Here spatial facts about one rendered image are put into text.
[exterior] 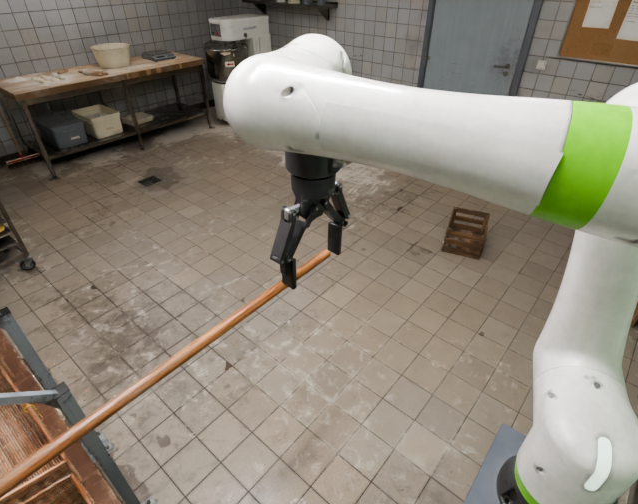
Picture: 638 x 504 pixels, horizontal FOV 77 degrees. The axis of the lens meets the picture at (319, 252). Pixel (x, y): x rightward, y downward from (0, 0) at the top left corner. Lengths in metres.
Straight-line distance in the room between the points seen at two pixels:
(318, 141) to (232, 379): 2.11
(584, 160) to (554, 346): 0.44
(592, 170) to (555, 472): 0.45
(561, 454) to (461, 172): 0.43
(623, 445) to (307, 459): 1.66
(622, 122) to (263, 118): 0.33
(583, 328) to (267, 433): 1.77
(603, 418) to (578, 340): 0.12
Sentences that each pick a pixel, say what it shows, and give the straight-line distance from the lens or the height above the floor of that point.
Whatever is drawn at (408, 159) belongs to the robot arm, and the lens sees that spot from 0.42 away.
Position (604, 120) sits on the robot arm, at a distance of 0.43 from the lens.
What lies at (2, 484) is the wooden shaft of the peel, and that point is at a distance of 0.99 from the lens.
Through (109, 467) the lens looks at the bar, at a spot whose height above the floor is 0.52.
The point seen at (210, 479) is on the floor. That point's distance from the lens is 2.20.
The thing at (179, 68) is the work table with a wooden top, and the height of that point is 0.84.
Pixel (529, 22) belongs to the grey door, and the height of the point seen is 1.45.
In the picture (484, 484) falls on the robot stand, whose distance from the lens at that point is 0.88.
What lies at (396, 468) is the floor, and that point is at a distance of 2.19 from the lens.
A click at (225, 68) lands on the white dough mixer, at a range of 5.85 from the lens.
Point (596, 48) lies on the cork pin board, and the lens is 4.73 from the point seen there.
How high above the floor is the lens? 1.96
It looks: 37 degrees down
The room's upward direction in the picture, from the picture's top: straight up
